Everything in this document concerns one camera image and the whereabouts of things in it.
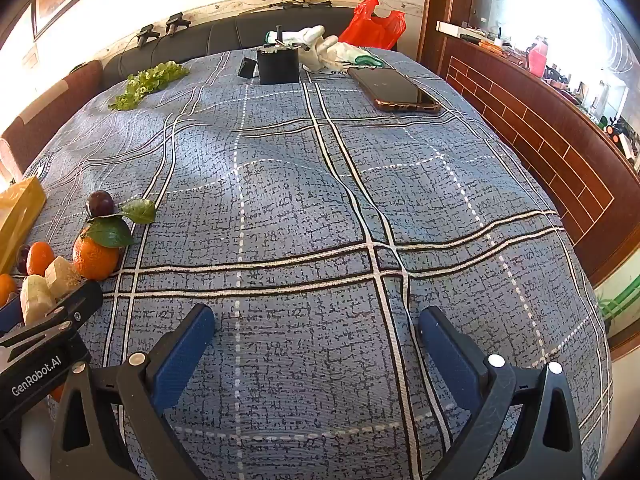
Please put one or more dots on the black box device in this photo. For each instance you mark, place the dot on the black box device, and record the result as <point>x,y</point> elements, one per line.
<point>278,66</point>

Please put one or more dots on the dark purple plum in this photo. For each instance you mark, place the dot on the dark purple plum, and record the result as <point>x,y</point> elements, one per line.
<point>22,256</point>
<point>100,203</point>

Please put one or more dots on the red container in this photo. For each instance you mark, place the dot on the red container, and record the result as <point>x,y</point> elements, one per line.
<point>536,59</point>

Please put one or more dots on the orange with green leaves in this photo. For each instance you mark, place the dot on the orange with green leaves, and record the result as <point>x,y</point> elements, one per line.
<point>95,259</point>

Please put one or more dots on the red plastic bag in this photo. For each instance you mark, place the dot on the red plastic bag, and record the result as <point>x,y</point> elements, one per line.
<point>370,25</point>

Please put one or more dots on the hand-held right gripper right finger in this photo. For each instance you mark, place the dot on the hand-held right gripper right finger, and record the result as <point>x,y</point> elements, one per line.
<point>450,356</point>

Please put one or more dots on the yellow cardboard box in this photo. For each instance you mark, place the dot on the yellow cardboard box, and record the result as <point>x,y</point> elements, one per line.
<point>17,220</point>

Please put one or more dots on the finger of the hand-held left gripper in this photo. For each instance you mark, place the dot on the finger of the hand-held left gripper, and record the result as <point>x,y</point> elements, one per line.
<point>9,317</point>
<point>75,304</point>

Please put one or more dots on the small black flat object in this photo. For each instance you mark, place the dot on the small black flat object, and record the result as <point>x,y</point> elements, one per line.
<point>246,68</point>

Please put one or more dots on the smartphone in brown case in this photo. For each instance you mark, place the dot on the smartphone in brown case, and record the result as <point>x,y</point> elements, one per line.
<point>395,89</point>

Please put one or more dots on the blue plaid printed blanket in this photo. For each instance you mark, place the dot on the blue plaid printed blanket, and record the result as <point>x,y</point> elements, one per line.
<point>300,185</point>

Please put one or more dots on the black padded headboard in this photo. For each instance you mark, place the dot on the black padded headboard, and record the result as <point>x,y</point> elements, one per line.
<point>220,35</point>

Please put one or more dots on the white flat box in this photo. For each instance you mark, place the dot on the white flat box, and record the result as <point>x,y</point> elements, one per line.
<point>452,28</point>

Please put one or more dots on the brown cushion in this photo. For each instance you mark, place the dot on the brown cushion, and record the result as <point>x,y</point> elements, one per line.
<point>45,110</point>

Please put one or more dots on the white cotton glove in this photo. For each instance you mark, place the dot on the white cotton glove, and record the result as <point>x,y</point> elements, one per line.
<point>315,42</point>

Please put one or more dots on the black clamp device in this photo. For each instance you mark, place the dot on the black clamp device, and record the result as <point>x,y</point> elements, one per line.
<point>147,35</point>
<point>176,22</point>

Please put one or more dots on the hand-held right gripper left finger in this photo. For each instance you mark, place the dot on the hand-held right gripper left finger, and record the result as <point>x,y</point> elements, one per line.
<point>184,356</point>

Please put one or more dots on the wooden window sill panel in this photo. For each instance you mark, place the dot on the wooden window sill panel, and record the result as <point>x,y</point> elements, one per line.
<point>525,125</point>

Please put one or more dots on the white green cloth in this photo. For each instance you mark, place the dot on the white green cloth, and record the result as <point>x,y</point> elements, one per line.
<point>357,55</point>

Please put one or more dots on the small orange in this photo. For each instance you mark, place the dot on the small orange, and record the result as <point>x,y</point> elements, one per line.
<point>40,258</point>

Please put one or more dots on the brown wall plaque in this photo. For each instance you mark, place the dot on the brown wall plaque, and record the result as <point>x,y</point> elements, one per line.
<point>31,56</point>

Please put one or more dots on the green lettuce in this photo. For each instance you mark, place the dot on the green lettuce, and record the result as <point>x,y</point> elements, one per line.
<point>145,82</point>

